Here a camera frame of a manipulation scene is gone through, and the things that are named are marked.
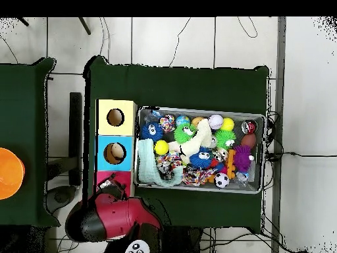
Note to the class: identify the white baseball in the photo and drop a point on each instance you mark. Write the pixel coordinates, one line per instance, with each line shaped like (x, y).
(216, 121)

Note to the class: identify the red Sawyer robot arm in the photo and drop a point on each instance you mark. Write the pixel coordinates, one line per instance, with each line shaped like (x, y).
(118, 216)

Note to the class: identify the shallow clear mesh bin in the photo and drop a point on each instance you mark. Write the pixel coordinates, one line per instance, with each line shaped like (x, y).
(147, 113)

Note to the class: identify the dark green table cloth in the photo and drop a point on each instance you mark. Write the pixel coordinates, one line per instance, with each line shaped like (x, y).
(171, 87)

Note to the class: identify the light blue muslin cloth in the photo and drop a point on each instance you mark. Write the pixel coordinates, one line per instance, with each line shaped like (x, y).
(146, 168)

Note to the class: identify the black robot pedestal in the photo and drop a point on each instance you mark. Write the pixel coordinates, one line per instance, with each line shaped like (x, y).
(184, 242)

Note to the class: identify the wooden three-hole box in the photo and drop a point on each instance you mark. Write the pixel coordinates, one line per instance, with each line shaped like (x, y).
(115, 131)

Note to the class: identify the purple spiky ball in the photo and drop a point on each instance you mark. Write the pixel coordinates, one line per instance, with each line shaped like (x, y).
(242, 158)

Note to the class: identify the black stand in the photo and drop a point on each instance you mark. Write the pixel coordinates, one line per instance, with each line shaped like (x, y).
(75, 131)

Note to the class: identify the orange plastic bowl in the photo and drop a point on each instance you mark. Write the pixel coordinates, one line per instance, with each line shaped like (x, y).
(10, 174)

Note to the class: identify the yellow smooth ball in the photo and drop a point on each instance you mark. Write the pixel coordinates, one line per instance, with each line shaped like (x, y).
(161, 147)

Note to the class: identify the small soccer ball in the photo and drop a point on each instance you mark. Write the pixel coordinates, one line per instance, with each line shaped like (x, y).
(222, 180)

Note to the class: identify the green spiky ball with eyes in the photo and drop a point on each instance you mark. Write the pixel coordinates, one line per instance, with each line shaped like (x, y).
(223, 138)

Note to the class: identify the green covered side table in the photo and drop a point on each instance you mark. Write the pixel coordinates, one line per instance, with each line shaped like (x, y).
(26, 105)

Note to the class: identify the blue spiky ball with eyes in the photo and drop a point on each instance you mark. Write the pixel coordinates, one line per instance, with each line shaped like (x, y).
(151, 131)
(197, 160)

